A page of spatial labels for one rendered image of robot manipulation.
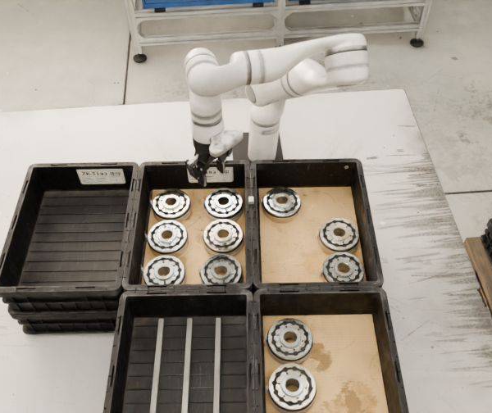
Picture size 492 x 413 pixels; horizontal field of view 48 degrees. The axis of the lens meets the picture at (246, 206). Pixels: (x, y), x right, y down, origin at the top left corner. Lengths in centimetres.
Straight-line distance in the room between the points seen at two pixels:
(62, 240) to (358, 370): 82
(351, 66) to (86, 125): 109
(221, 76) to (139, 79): 220
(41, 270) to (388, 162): 110
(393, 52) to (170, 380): 266
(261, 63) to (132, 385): 75
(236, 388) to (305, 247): 41
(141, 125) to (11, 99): 152
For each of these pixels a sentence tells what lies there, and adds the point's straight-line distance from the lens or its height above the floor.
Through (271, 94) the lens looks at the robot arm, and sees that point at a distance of 151.
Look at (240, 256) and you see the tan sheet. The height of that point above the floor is 83.
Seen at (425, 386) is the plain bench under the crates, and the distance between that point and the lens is 149.
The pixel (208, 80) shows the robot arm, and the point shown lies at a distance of 113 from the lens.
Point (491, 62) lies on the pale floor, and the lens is 364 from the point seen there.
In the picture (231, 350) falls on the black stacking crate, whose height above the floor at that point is 83.
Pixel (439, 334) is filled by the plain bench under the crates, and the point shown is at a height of 70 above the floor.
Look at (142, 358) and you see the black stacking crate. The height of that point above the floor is 83.
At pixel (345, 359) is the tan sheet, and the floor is 83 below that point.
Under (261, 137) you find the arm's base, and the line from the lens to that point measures 171.
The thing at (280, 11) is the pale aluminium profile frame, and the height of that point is 27.
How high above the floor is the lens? 204
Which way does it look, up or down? 52 degrees down
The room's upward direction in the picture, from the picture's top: 1 degrees counter-clockwise
